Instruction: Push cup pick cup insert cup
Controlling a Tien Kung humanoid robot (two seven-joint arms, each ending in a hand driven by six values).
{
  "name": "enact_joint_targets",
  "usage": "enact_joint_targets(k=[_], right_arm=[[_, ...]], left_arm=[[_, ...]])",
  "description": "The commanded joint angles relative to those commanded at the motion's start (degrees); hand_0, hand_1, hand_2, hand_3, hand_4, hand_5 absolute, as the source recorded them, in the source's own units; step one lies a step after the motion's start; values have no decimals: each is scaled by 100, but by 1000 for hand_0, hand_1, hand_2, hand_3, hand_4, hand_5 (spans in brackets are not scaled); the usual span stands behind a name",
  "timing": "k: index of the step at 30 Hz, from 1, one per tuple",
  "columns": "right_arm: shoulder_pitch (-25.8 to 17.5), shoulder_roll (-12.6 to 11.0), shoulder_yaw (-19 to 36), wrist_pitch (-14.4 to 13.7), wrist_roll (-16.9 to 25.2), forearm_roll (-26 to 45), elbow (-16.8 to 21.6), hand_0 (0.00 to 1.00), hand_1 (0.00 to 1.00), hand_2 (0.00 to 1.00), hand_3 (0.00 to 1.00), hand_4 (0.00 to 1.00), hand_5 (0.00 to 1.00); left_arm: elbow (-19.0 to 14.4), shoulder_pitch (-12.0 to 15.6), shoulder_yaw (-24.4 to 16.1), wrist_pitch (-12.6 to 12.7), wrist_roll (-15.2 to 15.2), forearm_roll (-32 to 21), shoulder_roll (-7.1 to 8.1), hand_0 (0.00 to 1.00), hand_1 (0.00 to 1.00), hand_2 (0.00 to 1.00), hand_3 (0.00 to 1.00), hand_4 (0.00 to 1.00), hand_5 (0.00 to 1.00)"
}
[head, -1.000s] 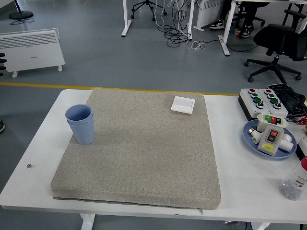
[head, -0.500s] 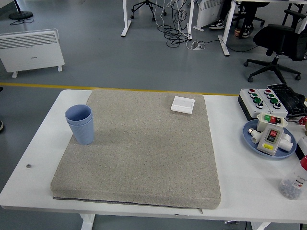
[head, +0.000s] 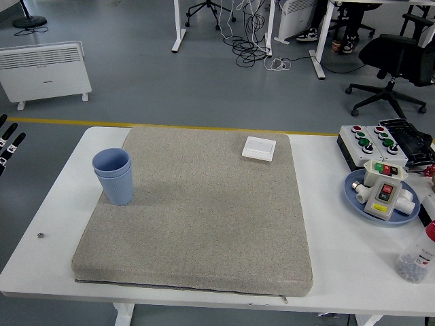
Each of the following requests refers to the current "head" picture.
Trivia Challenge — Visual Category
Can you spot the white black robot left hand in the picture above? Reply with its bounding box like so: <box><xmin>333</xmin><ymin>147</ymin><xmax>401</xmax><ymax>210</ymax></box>
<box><xmin>0</xmin><ymin>113</ymin><xmax>27</xmax><ymax>178</ymax></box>

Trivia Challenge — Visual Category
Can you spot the blue ribbed plastic cup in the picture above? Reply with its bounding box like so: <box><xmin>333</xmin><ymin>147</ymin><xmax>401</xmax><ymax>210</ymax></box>
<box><xmin>91</xmin><ymin>147</ymin><xmax>132</xmax><ymax>179</ymax></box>
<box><xmin>94</xmin><ymin>165</ymin><xmax>135</xmax><ymax>206</ymax></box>

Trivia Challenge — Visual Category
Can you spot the white push-button control box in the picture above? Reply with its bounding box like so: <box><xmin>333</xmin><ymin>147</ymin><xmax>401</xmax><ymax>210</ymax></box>
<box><xmin>336</xmin><ymin>124</ymin><xmax>387</xmax><ymax>172</ymax></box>
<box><xmin>363</xmin><ymin>124</ymin><xmax>409</xmax><ymax>167</ymax></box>

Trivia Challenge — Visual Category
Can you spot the large white panel heater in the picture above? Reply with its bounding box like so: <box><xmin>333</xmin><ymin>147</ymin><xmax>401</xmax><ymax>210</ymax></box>
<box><xmin>0</xmin><ymin>40</ymin><xmax>93</xmax><ymax>111</ymax></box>

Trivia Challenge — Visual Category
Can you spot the black round stand base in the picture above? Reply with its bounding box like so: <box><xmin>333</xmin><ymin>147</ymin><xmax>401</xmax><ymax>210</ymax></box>
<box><xmin>12</xmin><ymin>0</ymin><xmax>48</xmax><ymax>29</ymax></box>

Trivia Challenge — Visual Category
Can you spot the white desk leg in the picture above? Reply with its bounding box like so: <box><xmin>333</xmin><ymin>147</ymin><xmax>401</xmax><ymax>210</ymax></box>
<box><xmin>171</xmin><ymin>0</ymin><xmax>188</xmax><ymax>53</ymax></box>
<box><xmin>264</xmin><ymin>0</ymin><xmax>277</xmax><ymax>57</ymax></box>
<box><xmin>309</xmin><ymin>0</ymin><xmax>336</xmax><ymax>81</ymax></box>

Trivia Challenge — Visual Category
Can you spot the grey-brown cushion mat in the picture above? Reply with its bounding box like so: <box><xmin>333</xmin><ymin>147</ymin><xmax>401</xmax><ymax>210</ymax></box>
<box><xmin>71</xmin><ymin>126</ymin><xmax>314</xmax><ymax>298</ymax></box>

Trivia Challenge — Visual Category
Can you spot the black star chair base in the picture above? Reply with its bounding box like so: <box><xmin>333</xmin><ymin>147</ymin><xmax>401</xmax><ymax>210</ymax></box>
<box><xmin>185</xmin><ymin>0</ymin><xmax>237</xmax><ymax>31</ymax></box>

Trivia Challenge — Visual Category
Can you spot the blue plate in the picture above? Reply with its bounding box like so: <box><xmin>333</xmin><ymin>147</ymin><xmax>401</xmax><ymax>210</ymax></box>
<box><xmin>344</xmin><ymin>168</ymin><xmax>422</xmax><ymax>226</ymax></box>

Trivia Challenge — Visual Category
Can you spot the white table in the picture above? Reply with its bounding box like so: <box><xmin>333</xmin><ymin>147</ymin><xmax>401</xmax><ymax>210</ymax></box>
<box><xmin>0</xmin><ymin>126</ymin><xmax>435</xmax><ymax>326</ymax></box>

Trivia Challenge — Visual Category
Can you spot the white pipe fitting metal thread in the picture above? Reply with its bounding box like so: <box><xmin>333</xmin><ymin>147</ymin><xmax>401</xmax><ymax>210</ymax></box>
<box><xmin>351</xmin><ymin>181</ymin><xmax>373</xmax><ymax>205</ymax></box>

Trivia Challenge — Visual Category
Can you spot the person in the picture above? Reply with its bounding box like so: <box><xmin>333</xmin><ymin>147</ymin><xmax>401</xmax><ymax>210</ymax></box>
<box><xmin>296</xmin><ymin>0</ymin><xmax>367</xmax><ymax>55</ymax></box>

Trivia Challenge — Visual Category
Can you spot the black office chair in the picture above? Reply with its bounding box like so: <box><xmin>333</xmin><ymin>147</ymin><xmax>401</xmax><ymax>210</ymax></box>
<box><xmin>345</xmin><ymin>33</ymin><xmax>435</xmax><ymax>119</ymax></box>
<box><xmin>399</xmin><ymin>0</ymin><xmax>435</xmax><ymax>37</ymax></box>

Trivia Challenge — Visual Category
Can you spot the white pipe tee fitting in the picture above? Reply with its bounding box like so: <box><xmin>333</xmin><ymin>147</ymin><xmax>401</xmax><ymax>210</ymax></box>
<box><xmin>394</xmin><ymin>188</ymin><xmax>417</xmax><ymax>216</ymax></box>

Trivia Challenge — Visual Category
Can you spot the black tool case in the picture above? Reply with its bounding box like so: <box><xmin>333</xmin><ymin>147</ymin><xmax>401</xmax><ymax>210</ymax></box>
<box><xmin>379</xmin><ymin>117</ymin><xmax>435</xmax><ymax>170</ymax></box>

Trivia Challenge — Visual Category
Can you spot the clear bottle red cap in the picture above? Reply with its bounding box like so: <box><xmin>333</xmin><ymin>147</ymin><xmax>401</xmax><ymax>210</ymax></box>
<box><xmin>395</xmin><ymin>220</ymin><xmax>435</xmax><ymax>285</ymax></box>

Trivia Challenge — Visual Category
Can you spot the white wall switch panel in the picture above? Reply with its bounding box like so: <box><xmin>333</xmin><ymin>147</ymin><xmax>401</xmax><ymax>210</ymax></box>
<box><xmin>241</xmin><ymin>136</ymin><xmax>277</xmax><ymax>163</ymax></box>

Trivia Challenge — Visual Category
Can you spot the black floor cable bundle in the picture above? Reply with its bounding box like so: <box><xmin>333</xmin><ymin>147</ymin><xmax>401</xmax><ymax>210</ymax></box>
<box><xmin>222</xmin><ymin>0</ymin><xmax>273</xmax><ymax>67</ymax></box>

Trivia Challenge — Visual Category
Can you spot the white floor cable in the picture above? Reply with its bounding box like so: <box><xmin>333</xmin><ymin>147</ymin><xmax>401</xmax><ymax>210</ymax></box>
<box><xmin>263</xmin><ymin>57</ymin><xmax>293</xmax><ymax>72</ymax></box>

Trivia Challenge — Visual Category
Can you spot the beige three-button switch box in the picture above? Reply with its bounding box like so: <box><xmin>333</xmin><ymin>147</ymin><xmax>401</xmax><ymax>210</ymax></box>
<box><xmin>362</xmin><ymin>159</ymin><xmax>409</xmax><ymax>187</ymax></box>

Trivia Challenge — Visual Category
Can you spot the grey on-off power switch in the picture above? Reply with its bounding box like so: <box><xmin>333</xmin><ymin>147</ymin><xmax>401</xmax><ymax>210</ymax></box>
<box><xmin>364</xmin><ymin>176</ymin><xmax>404</xmax><ymax>219</ymax></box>

